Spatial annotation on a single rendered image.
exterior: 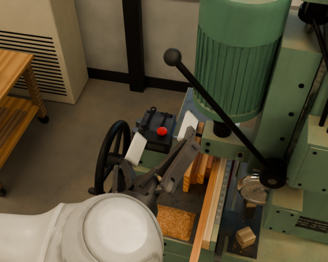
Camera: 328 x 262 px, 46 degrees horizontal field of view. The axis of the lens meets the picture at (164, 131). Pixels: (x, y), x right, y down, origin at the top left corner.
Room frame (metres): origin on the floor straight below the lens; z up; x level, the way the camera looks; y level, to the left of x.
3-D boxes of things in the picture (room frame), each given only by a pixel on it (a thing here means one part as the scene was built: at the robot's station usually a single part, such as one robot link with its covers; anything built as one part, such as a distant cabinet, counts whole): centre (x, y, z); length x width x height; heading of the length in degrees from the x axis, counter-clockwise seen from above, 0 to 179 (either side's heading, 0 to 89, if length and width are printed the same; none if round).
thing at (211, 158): (0.74, -0.15, 0.93); 0.18 x 0.02 x 0.06; 164
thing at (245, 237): (0.51, -0.24, 0.82); 0.04 x 0.04 x 0.04; 24
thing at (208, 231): (0.72, -0.19, 0.92); 0.60 x 0.02 x 0.05; 164
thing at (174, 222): (0.51, -0.02, 0.91); 0.12 x 0.09 x 0.03; 74
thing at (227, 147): (0.69, -0.18, 1.03); 0.14 x 0.07 x 0.09; 74
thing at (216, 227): (0.72, -0.20, 0.93); 0.60 x 0.02 x 0.06; 164
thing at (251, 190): (0.54, -0.25, 1.02); 0.12 x 0.03 x 0.12; 74
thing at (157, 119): (0.78, 0.02, 0.99); 0.13 x 0.11 x 0.06; 164
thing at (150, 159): (0.78, 0.02, 0.91); 0.15 x 0.14 x 0.09; 164
